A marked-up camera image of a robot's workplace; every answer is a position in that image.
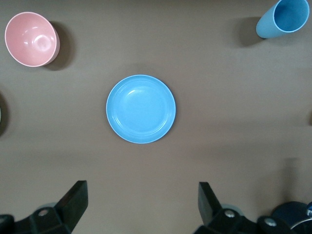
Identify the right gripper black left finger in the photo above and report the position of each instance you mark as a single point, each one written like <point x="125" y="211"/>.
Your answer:
<point x="65" y="209"/>

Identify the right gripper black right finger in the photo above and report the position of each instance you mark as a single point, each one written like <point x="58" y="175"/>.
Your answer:
<point x="214" y="214"/>

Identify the blue plate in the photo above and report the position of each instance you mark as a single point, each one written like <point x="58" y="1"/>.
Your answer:
<point x="141" y="109"/>

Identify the brown table cover sheet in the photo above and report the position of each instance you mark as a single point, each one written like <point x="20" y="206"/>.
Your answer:
<point x="195" y="48"/>

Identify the pink bowl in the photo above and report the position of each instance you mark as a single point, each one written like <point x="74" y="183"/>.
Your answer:
<point x="31" y="39"/>

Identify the blue cup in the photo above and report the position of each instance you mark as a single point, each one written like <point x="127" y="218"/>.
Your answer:
<point x="287" y="17"/>

